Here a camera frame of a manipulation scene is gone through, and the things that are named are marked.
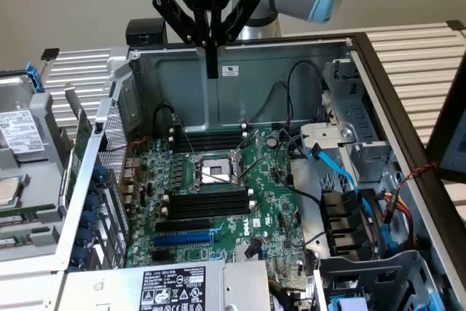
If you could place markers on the silver power supply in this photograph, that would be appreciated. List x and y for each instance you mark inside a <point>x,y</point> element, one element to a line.
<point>109,289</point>

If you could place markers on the grey drive cage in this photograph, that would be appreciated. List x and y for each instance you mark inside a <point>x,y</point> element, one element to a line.
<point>364,271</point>

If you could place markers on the blue plastic tab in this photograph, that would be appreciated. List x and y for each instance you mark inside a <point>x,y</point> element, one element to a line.
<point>437,298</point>

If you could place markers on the blue card retention clip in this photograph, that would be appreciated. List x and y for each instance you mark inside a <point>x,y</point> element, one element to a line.
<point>88,219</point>
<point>99,174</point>
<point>92,201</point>
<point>78,253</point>
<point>84,235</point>

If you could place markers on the open PC case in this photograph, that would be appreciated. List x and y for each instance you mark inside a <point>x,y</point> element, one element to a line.
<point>251,89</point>

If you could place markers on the metal disk bay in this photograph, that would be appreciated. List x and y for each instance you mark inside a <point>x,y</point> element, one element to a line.
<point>364,118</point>

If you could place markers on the black framed monitor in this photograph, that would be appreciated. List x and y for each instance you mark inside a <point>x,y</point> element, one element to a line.
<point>437,140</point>

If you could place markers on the silver CPU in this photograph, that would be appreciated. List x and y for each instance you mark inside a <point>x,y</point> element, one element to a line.
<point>7,191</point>

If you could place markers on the blue disk bracket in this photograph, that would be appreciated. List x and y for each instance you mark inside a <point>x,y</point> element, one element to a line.
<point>34,78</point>

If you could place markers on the white case sticker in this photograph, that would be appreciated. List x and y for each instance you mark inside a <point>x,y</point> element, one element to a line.
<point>230,70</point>

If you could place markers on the black fan shroud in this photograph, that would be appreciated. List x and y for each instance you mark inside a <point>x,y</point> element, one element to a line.
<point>338,216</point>

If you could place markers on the silver hard disk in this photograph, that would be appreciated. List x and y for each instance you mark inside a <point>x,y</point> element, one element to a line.
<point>18,125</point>

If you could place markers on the short black expansion slot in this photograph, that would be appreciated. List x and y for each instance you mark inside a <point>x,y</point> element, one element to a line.
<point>162,255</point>

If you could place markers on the black RAM slot white latches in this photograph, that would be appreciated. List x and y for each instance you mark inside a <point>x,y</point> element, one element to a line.
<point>207,195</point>
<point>211,134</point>
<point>211,143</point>
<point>207,208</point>

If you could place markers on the black box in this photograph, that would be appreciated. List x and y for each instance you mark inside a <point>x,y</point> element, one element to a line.
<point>145,30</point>

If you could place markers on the blue expansion slot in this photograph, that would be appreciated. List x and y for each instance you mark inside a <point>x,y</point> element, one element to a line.
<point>182,239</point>

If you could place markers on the thin metal locking lever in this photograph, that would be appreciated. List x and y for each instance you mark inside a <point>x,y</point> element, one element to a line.
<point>185,136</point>
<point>255,168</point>

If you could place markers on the black table end cap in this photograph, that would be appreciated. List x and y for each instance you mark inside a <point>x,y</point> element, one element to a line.
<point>50,54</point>
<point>456,25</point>

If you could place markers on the green graphics card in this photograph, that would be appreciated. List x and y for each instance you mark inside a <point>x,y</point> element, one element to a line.
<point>78,143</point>

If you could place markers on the grey parts rack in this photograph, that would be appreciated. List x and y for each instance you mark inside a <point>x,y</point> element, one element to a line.
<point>40,176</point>

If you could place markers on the green Dell motherboard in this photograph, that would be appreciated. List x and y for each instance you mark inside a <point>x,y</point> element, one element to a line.
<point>269,198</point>

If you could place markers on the round coin battery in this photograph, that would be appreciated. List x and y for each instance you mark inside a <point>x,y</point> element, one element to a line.
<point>271,141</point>

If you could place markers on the CPU socket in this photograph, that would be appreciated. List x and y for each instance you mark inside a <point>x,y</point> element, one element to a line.
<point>213,170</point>

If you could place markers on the long black expansion slot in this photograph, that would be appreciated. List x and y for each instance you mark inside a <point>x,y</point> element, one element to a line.
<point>182,226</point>

